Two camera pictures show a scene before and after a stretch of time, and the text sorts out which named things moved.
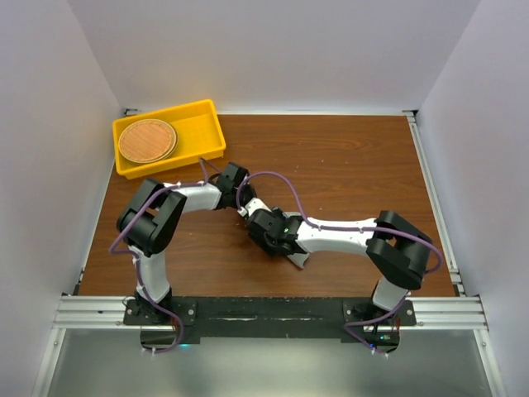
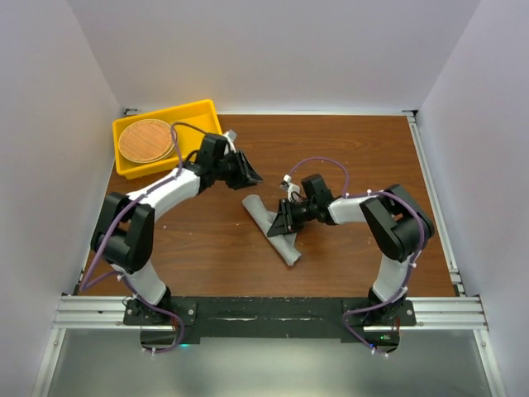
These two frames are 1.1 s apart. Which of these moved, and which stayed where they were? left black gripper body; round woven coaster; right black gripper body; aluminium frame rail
Moved: right black gripper body; left black gripper body
Stayed: aluminium frame rail; round woven coaster
